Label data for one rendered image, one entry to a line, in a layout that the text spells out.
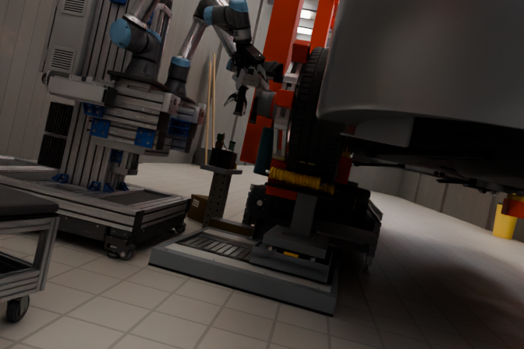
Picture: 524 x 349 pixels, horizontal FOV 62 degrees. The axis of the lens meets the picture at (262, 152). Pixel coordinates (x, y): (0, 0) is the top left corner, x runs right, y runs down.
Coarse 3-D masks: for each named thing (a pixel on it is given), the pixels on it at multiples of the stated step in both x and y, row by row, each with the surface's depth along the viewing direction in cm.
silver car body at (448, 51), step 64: (384, 0) 117; (448, 0) 109; (512, 0) 104; (384, 64) 119; (448, 64) 112; (512, 64) 107; (384, 128) 172; (448, 128) 268; (512, 128) 111; (512, 192) 414
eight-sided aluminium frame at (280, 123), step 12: (288, 72) 200; (300, 72) 204; (288, 84) 199; (276, 120) 199; (288, 120) 197; (276, 132) 202; (288, 132) 247; (276, 144) 207; (288, 144) 243; (276, 156) 212
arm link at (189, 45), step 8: (200, 16) 268; (192, 24) 271; (200, 24) 270; (192, 32) 269; (200, 32) 271; (192, 40) 269; (184, 48) 268; (192, 48) 269; (176, 56) 268; (184, 56) 268; (192, 56) 272
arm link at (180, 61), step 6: (174, 60) 253; (180, 60) 253; (186, 60) 255; (174, 66) 253; (180, 66) 253; (186, 66) 255; (168, 72) 255; (174, 72) 253; (180, 72) 253; (186, 72) 256; (180, 78) 253; (186, 78) 257
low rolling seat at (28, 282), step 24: (0, 192) 115; (24, 192) 122; (0, 216) 103; (24, 216) 109; (48, 216) 116; (48, 240) 117; (0, 264) 121; (24, 264) 118; (48, 264) 119; (0, 288) 106; (24, 288) 113; (24, 312) 120
